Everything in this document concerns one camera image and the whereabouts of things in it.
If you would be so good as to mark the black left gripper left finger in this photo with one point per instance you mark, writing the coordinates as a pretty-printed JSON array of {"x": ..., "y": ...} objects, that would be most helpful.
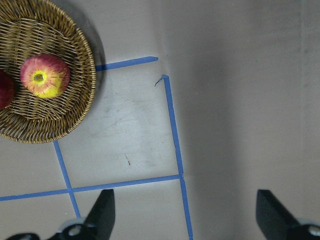
[{"x": 101, "y": 219}]

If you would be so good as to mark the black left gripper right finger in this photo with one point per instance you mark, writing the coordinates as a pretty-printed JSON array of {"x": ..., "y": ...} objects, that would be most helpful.
[{"x": 272, "y": 217}]

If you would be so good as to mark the red yellow apple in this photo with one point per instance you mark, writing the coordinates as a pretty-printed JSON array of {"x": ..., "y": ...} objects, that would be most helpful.
[{"x": 45, "y": 75}]

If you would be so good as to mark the dark red apple in basket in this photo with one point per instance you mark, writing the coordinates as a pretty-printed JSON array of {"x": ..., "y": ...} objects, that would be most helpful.
[{"x": 7, "y": 89}]

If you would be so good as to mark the round wicker basket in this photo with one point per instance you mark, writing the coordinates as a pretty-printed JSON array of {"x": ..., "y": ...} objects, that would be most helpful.
[{"x": 30, "y": 27}]

